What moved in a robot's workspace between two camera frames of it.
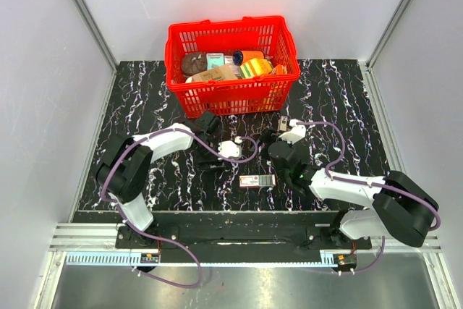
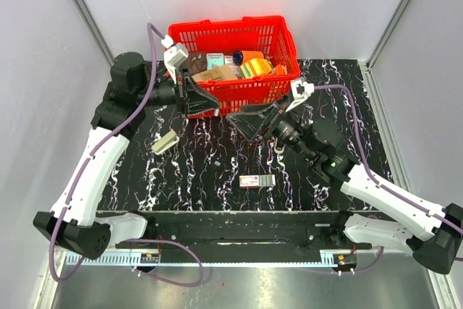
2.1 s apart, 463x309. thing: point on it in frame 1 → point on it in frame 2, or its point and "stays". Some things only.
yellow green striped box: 255,67 stays
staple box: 268,180 stays
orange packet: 279,69 stays
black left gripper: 214,162 → 191,98
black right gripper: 267,135 → 249,124
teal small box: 214,60 stays
